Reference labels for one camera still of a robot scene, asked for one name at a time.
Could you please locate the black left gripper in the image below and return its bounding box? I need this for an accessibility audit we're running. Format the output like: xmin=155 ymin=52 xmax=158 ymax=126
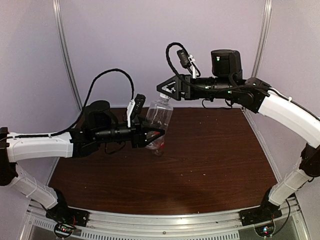
xmin=94 ymin=114 xmax=165 ymax=148

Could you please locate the white bottle cap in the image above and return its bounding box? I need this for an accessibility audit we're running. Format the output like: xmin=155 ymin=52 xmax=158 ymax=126
xmin=159 ymin=93 xmax=170 ymax=100

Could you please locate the large clear plastic bottle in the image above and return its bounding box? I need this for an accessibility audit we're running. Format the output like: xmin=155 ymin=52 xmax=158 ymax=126
xmin=146 ymin=97 xmax=174 ymax=150

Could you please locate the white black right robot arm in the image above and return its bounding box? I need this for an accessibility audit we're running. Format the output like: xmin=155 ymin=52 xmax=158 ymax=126
xmin=156 ymin=49 xmax=320 ymax=221

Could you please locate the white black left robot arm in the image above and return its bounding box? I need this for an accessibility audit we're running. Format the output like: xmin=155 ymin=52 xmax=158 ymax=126
xmin=0 ymin=100 xmax=165 ymax=222

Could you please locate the small cola bottle red cap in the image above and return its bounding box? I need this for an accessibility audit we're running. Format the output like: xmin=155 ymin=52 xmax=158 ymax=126
xmin=151 ymin=135 xmax=165 ymax=157

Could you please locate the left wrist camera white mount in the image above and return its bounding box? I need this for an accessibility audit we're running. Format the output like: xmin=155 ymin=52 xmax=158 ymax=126
xmin=126 ymin=93 xmax=146 ymax=128

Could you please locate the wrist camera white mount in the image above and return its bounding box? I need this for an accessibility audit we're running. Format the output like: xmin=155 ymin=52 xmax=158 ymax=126
xmin=126 ymin=93 xmax=146 ymax=128
xmin=176 ymin=49 xmax=198 ymax=79

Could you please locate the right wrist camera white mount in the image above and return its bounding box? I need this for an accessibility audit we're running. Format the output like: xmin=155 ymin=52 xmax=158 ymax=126
xmin=176 ymin=49 xmax=198 ymax=79

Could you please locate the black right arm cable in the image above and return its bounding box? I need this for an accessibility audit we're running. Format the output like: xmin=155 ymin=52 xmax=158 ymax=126
xmin=165 ymin=42 xmax=201 ymax=83

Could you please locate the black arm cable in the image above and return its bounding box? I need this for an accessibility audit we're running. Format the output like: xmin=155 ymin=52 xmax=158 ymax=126
xmin=165 ymin=42 xmax=201 ymax=83
xmin=47 ymin=68 xmax=136 ymax=137

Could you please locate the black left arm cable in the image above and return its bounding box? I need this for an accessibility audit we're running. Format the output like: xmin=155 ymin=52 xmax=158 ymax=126
xmin=47 ymin=68 xmax=136 ymax=137

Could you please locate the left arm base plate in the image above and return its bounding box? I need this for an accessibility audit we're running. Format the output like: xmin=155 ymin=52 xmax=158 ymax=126
xmin=44 ymin=208 xmax=90 ymax=239

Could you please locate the aluminium front frame rail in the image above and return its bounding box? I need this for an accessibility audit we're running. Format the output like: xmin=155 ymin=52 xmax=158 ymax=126
xmin=18 ymin=197 xmax=311 ymax=240

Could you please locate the aluminium right corner post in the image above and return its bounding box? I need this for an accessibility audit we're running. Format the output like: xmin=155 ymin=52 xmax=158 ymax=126
xmin=251 ymin=0 xmax=273 ymax=78

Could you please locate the aluminium corner post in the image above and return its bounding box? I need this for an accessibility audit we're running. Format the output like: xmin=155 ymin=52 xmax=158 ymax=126
xmin=251 ymin=0 xmax=273 ymax=78
xmin=52 ymin=0 xmax=83 ymax=112

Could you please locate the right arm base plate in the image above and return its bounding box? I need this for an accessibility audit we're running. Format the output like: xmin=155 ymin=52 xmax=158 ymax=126
xmin=239 ymin=206 xmax=282 ymax=238

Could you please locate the aluminium left corner post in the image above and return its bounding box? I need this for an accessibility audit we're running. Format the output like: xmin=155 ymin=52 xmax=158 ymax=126
xmin=52 ymin=0 xmax=83 ymax=112

